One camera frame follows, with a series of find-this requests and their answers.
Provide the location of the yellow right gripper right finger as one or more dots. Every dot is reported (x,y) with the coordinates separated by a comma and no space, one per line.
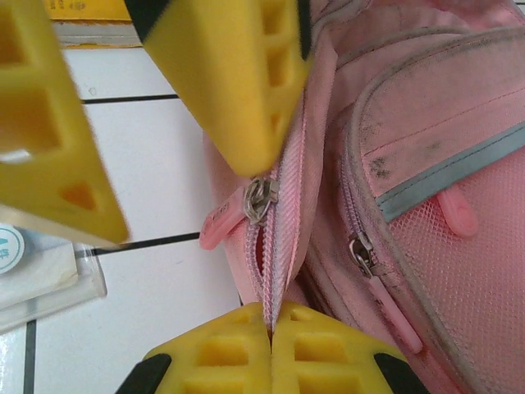
(328,357)

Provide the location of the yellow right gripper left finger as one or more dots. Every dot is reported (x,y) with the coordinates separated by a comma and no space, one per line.
(221,361)

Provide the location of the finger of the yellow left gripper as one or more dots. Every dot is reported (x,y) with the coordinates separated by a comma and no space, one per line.
(49,123)
(229,82)

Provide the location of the yellow picture book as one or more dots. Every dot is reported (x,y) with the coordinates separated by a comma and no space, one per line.
(82,10)

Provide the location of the ruler set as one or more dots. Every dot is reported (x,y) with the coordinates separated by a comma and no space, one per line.
(41,271)

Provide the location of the pink school backpack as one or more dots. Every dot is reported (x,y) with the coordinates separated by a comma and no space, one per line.
(410,123)

